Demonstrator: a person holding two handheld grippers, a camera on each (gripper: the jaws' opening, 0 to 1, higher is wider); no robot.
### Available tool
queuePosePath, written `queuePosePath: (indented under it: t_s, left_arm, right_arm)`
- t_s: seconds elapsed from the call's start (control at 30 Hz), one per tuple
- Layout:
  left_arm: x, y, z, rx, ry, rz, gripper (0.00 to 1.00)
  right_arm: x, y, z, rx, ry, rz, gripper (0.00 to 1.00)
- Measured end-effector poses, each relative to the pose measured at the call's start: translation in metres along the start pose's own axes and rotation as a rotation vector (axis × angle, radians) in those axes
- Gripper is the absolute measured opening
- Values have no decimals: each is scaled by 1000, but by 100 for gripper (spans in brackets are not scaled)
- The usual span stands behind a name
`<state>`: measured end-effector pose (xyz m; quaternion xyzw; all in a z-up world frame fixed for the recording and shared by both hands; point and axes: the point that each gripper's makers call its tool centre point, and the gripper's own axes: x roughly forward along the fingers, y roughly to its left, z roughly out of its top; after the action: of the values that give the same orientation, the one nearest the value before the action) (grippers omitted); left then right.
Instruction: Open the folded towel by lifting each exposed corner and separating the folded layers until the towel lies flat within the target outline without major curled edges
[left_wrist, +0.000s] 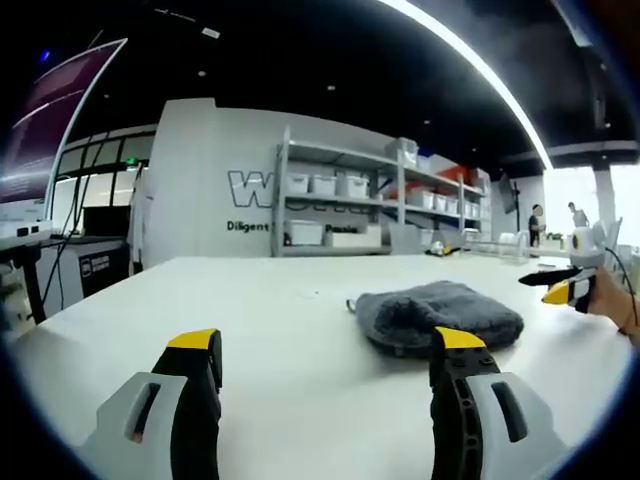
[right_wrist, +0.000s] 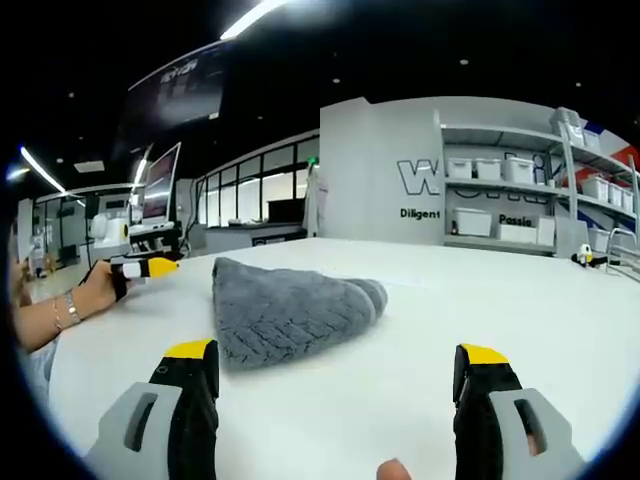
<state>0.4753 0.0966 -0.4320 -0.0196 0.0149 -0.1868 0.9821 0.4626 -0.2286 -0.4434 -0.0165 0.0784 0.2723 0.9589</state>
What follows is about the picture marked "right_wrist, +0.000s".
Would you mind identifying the silver wristwatch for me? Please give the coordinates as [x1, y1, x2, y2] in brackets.
[63, 290, 83, 326]

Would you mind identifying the grey towel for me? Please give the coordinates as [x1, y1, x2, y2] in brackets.
[211, 256, 390, 373]

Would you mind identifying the grey counter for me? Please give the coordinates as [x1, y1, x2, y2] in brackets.
[204, 221, 314, 255]

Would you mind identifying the person's light clothing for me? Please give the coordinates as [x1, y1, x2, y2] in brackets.
[24, 338, 61, 401]

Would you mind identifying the spare hand-held gripper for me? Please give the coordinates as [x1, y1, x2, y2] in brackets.
[571, 243, 609, 270]

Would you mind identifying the person's left hand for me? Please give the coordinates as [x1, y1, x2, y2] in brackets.
[73, 260, 134, 316]

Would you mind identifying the metal frame rack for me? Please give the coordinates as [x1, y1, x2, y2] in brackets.
[606, 227, 640, 282]

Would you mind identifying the grey metal shelf rack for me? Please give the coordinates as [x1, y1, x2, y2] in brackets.
[432, 106, 640, 257]

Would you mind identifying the group of white storage boxes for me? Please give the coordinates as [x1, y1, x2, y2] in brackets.
[446, 107, 636, 251]

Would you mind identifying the computer monitor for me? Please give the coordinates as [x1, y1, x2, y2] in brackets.
[141, 141, 183, 225]

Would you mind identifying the person's right hand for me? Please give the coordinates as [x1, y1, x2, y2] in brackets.
[376, 457, 414, 480]

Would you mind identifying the long ceiling light strip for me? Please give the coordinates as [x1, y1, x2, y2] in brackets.
[219, 0, 294, 42]
[18, 145, 70, 197]

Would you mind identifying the white device with yellow circle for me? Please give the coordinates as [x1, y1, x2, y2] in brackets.
[89, 213, 133, 248]

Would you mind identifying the large hanging dark screen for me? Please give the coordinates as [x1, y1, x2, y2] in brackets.
[126, 41, 230, 127]

